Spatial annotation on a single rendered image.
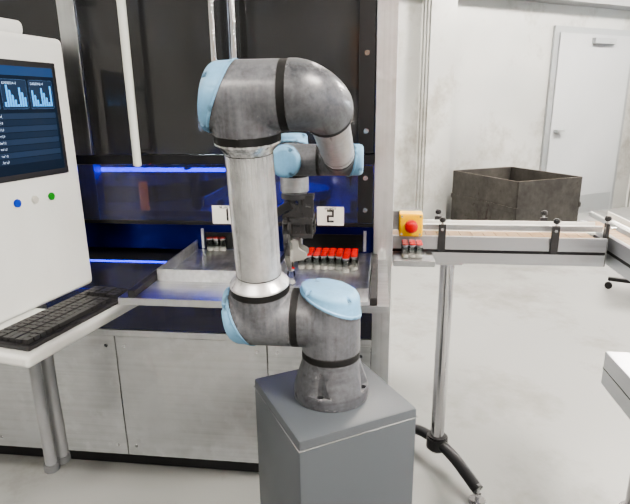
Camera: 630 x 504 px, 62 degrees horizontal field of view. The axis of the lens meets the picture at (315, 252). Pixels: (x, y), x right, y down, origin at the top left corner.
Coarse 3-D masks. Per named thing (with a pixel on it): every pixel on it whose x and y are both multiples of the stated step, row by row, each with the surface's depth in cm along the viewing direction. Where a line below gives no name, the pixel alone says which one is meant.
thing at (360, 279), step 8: (280, 264) 152; (296, 264) 163; (360, 264) 162; (368, 264) 162; (296, 272) 155; (304, 272) 155; (312, 272) 155; (320, 272) 155; (328, 272) 155; (336, 272) 155; (352, 272) 154; (360, 272) 154; (368, 272) 154; (296, 280) 148; (304, 280) 148; (344, 280) 148; (352, 280) 147; (360, 280) 147; (368, 280) 137; (360, 288) 131; (368, 288) 131; (360, 296) 132; (368, 296) 132
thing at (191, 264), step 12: (180, 252) 166; (192, 252) 176; (204, 252) 177; (216, 252) 177; (228, 252) 177; (168, 264) 156; (180, 264) 164; (192, 264) 164; (204, 264) 164; (216, 264) 164; (228, 264) 164; (168, 276) 149; (180, 276) 149; (192, 276) 148; (204, 276) 148; (216, 276) 147; (228, 276) 147
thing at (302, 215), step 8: (296, 200) 138; (304, 200) 137; (312, 200) 137; (296, 208) 138; (304, 208) 138; (312, 208) 137; (288, 216) 139; (296, 216) 139; (304, 216) 138; (312, 216) 138; (288, 224) 138; (296, 224) 137; (304, 224) 137; (312, 224) 137; (288, 232) 138; (296, 232) 139; (304, 232) 138; (312, 232) 137
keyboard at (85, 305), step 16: (96, 288) 159; (112, 288) 159; (64, 304) 147; (80, 304) 146; (96, 304) 146; (112, 304) 151; (32, 320) 136; (48, 320) 136; (64, 320) 136; (80, 320) 139; (0, 336) 127; (16, 336) 126; (32, 336) 126; (48, 336) 129
